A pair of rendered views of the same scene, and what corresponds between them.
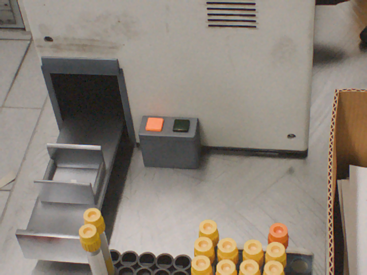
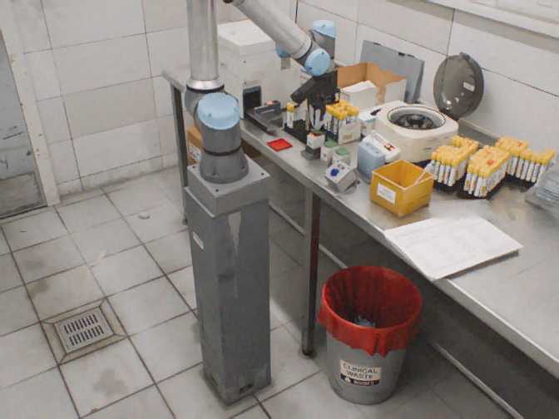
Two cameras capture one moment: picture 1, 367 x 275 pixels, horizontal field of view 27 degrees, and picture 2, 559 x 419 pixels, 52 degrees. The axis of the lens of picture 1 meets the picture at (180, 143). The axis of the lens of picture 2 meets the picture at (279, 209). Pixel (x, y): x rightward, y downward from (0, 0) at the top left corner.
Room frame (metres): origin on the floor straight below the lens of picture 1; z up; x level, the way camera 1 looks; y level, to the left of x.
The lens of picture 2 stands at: (-0.92, 1.54, 1.82)
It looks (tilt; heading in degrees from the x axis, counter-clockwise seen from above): 33 degrees down; 314
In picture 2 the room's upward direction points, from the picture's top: straight up
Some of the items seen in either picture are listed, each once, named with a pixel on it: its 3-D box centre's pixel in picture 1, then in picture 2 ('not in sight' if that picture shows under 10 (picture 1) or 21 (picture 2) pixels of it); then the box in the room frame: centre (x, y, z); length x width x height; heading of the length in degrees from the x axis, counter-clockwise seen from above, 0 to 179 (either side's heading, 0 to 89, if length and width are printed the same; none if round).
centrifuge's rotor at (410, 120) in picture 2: not in sight; (414, 125); (0.00, -0.12, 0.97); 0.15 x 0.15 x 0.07
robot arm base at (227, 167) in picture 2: not in sight; (223, 156); (0.26, 0.54, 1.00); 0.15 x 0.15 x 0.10
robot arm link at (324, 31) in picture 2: not in sight; (322, 40); (0.22, 0.14, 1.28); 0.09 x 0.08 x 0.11; 66
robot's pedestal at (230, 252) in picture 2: not in sight; (231, 296); (0.26, 0.54, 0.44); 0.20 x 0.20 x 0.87; 76
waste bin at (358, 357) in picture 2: not in sight; (366, 336); (-0.09, 0.18, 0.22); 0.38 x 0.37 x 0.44; 166
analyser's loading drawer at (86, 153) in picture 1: (77, 162); (261, 113); (0.54, 0.11, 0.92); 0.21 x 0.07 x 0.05; 166
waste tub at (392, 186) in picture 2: not in sight; (401, 187); (-0.17, 0.21, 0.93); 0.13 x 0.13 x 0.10; 81
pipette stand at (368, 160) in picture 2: not in sight; (370, 162); (-0.01, 0.14, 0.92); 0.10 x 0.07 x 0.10; 158
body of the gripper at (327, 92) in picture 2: not in sight; (323, 87); (0.22, 0.13, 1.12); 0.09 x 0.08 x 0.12; 77
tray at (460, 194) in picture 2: not in sight; (481, 186); (-0.31, -0.03, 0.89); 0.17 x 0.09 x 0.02; 93
